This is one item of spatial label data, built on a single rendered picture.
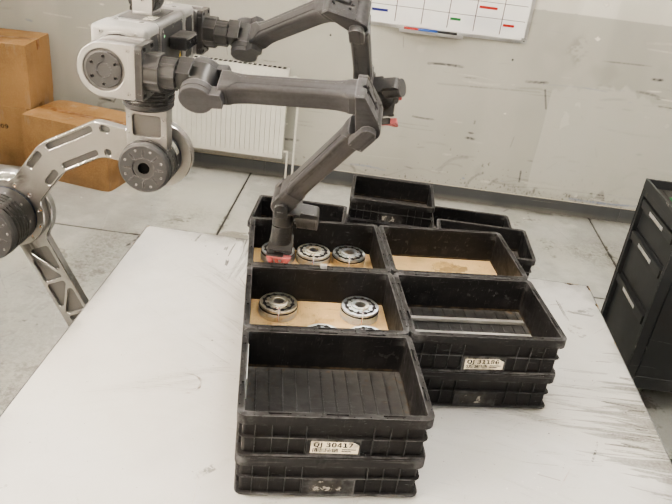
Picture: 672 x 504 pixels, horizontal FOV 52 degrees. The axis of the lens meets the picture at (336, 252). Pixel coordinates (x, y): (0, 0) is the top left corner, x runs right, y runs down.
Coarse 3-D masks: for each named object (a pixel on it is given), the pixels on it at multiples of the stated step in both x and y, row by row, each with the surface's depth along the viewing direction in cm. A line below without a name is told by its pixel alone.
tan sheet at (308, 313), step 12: (252, 300) 189; (252, 312) 184; (300, 312) 186; (312, 312) 187; (324, 312) 187; (336, 312) 188; (264, 324) 179; (276, 324) 180; (288, 324) 180; (300, 324) 181; (336, 324) 183; (348, 324) 184; (372, 324) 185; (384, 324) 185
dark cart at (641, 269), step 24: (648, 192) 290; (648, 216) 287; (648, 240) 288; (624, 264) 310; (648, 264) 281; (624, 288) 302; (648, 288) 282; (624, 312) 303; (648, 312) 274; (624, 336) 299; (648, 336) 279; (624, 360) 296; (648, 360) 284; (648, 384) 289
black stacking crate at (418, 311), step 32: (416, 288) 192; (448, 288) 193; (480, 288) 194; (512, 288) 195; (544, 320) 181; (416, 352) 169; (448, 352) 170; (480, 352) 170; (512, 352) 171; (544, 352) 171
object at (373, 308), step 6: (348, 300) 189; (366, 300) 189; (372, 300) 189; (342, 306) 185; (348, 306) 185; (372, 306) 187; (348, 312) 183; (354, 312) 184; (360, 312) 183; (366, 312) 184; (372, 312) 185
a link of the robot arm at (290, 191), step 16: (352, 128) 157; (368, 128) 151; (336, 144) 160; (352, 144) 155; (368, 144) 154; (320, 160) 165; (336, 160) 164; (288, 176) 178; (304, 176) 171; (320, 176) 170; (288, 192) 176; (304, 192) 176; (272, 208) 182; (288, 208) 181
